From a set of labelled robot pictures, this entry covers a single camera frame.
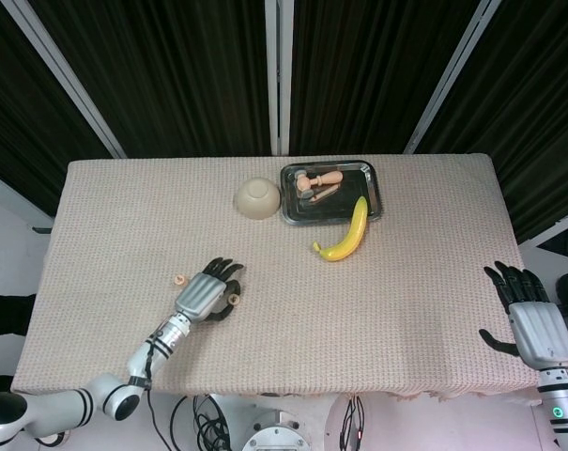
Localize person in black clothes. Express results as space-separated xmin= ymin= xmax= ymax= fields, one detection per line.
xmin=0 ymin=290 xmax=37 ymax=394

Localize shiny metal tray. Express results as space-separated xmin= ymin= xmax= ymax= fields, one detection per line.
xmin=279 ymin=161 xmax=384 ymax=228

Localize silver robot torso flange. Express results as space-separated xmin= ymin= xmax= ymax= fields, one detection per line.
xmin=240 ymin=411 xmax=308 ymax=451

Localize white frame post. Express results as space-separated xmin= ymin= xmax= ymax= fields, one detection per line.
xmin=264 ymin=0 xmax=295 ymax=156
xmin=403 ymin=0 xmax=501 ymax=155
xmin=0 ymin=0 xmax=127 ymax=160

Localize white sneaker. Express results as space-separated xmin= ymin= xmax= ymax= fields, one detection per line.
xmin=32 ymin=432 xmax=69 ymax=447

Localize black pleated curtain panel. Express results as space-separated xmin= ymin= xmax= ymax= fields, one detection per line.
xmin=0 ymin=0 xmax=115 ymax=217
xmin=414 ymin=0 xmax=568 ymax=245
xmin=288 ymin=0 xmax=477 ymax=156
xmin=29 ymin=0 xmax=271 ymax=159

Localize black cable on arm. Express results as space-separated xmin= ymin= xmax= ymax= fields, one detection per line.
xmin=142 ymin=335 xmax=170 ymax=451

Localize wooden toy hammer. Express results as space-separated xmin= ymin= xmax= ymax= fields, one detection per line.
xmin=294 ymin=168 xmax=345 ymax=199

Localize beige upturned bowl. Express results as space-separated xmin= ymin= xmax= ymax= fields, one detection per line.
xmin=232 ymin=176 xmax=282 ymax=222

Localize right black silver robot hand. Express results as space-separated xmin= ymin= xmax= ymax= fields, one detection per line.
xmin=479 ymin=260 xmax=568 ymax=371

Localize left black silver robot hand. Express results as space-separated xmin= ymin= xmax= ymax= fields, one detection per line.
xmin=173 ymin=257 xmax=245 ymax=326

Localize red and black cables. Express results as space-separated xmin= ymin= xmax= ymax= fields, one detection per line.
xmin=339 ymin=396 xmax=367 ymax=451

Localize white frame base bar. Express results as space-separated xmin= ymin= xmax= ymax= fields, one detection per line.
xmin=517 ymin=209 xmax=568 ymax=248

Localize black coiled cable bundle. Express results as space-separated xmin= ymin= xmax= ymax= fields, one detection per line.
xmin=192 ymin=394 xmax=231 ymax=451

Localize black cable loop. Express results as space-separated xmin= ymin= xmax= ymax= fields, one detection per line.
xmin=169 ymin=396 xmax=192 ymax=451

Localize beige woven tablecloth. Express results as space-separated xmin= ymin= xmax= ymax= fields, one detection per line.
xmin=9 ymin=153 xmax=541 ymax=405

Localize yellow toy banana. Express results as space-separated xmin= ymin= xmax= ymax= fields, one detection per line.
xmin=312 ymin=195 xmax=370 ymax=263

